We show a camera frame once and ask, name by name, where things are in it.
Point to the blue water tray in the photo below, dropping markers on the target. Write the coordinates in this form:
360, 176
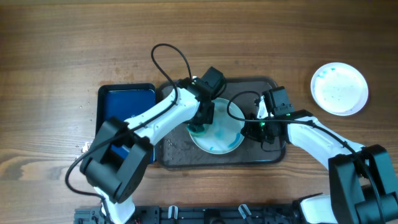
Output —
123, 101

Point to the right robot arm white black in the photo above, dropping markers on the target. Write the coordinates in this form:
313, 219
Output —
363, 183

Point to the white plate front stained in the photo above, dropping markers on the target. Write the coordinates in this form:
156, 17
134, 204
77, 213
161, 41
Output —
223, 135

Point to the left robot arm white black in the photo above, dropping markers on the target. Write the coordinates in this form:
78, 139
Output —
118, 157

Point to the dark brown serving tray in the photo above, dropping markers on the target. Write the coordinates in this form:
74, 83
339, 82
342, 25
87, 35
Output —
178, 151

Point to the green yellow sponge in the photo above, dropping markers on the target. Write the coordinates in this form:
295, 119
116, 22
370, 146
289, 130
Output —
197, 129

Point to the white plate stained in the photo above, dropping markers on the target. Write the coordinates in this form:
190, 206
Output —
339, 89
223, 135

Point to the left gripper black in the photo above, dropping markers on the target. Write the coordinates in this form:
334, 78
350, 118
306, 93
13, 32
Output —
208, 121

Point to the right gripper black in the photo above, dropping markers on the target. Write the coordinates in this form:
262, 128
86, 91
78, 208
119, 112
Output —
253, 132

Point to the white plate back stained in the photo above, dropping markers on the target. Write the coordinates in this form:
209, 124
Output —
339, 89

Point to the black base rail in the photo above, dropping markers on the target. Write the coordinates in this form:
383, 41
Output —
267, 214

